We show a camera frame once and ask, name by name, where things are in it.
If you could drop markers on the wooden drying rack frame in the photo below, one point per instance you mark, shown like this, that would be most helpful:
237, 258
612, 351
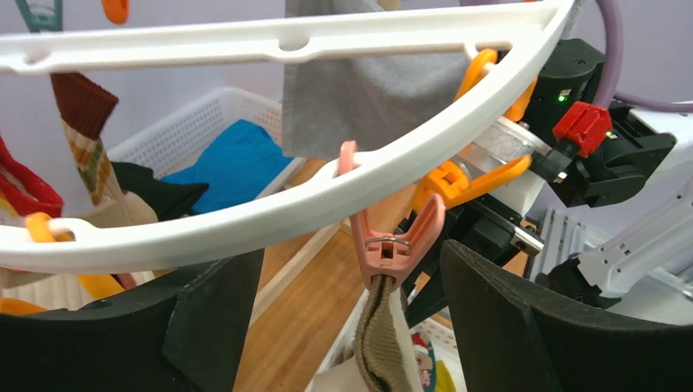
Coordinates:
318, 245

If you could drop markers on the white front basket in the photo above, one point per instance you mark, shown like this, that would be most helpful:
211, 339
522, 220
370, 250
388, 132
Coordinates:
441, 337

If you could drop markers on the brown beige patterned sock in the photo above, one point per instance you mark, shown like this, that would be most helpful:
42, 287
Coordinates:
383, 349

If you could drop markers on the red patterned sock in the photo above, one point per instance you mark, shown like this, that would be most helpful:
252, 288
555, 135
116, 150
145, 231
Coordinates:
23, 192

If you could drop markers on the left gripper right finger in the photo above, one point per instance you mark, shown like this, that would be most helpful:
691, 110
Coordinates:
514, 335

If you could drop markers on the white basket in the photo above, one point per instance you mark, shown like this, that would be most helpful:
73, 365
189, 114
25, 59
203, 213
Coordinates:
441, 337
176, 142

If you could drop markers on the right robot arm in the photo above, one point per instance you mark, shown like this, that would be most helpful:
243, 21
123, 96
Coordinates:
605, 203

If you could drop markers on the round white clip hanger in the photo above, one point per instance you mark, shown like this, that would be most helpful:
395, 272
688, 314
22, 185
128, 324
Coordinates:
530, 28

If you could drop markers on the brown argyle sock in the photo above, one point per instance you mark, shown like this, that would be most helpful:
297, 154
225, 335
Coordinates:
123, 194

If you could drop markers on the cartoon print sock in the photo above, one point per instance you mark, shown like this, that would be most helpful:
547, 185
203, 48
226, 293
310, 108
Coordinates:
426, 361

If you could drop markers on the grey towel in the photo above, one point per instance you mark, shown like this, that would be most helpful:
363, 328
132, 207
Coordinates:
371, 100

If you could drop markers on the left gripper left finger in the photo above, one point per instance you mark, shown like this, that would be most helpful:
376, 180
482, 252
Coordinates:
184, 331

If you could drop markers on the pink clothespin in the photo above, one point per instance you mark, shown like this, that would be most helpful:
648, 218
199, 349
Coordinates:
396, 255

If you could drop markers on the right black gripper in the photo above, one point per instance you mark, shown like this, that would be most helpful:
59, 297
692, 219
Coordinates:
486, 226

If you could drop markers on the white back basket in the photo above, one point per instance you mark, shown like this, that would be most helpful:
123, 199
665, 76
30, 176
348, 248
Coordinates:
176, 142

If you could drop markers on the blue cloth in basket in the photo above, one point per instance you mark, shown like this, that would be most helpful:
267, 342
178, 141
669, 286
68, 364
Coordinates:
237, 166

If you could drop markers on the yellow sock in basket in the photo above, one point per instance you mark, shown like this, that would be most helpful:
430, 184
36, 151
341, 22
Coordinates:
444, 381

